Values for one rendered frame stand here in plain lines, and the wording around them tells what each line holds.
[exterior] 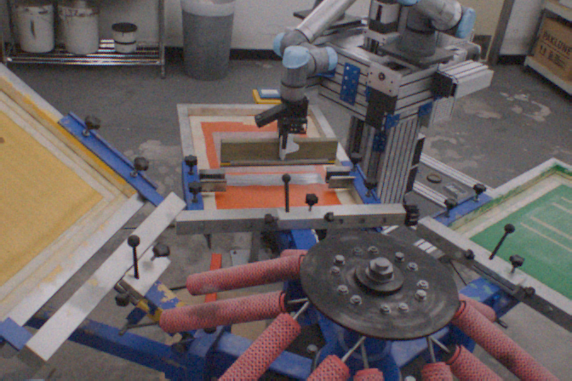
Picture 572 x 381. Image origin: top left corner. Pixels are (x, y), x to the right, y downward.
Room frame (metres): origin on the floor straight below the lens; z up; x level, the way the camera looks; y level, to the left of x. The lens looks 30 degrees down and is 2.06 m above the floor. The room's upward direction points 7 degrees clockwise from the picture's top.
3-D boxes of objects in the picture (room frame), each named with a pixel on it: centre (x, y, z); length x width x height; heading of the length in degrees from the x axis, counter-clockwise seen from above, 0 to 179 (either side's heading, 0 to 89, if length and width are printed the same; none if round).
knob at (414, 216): (1.59, -0.39, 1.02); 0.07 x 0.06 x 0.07; 15
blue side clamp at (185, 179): (1.63, 0.28, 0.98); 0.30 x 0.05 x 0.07; 15
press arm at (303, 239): (1.39, -0.08, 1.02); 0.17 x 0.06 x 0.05; 15
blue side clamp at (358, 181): (1.77, -0.26, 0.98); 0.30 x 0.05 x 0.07; 15
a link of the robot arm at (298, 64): (1.76, 0.00, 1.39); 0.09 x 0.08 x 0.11; 135
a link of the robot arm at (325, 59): (1.84, -0.06, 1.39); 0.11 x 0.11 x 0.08; 45
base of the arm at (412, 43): (2.43, -0.48, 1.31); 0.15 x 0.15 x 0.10
